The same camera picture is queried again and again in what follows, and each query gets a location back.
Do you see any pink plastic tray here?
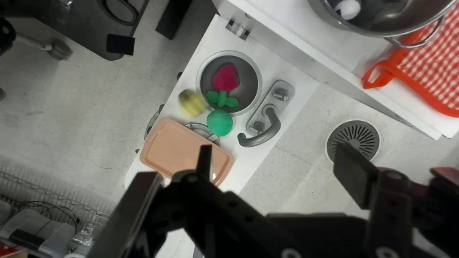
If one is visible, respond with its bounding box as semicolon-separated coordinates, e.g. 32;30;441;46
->
137;116;236;188

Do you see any black rectangular block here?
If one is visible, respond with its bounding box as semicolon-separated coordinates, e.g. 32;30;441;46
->
154;0;195;40

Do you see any grey toy faucet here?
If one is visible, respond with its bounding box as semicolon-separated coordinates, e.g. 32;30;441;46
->
236;79;295;149

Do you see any yellow striped sponge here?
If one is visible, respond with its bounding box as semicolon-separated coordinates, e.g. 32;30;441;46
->
177;87;209;119

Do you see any orange checkered pot holder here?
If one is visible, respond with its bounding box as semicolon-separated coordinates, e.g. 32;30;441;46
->
361;16;459;119

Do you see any steel pot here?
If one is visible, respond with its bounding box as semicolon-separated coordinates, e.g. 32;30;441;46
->
306;0;457;49

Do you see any black robot table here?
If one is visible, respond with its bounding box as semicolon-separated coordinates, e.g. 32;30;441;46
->
0;0;150;62

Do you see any green toy ball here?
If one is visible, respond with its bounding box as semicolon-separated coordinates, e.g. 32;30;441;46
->
205;109;235;137

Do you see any grey toy stove burner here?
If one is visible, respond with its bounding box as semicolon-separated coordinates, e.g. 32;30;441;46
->
183;120;222;145

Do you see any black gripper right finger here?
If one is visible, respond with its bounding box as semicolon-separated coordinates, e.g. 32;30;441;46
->
332;142;459;258

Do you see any white power strip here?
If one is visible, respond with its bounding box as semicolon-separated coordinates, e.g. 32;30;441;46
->
8;209;75;258

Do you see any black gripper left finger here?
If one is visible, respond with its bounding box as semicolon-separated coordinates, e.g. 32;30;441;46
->
84;143;226;258

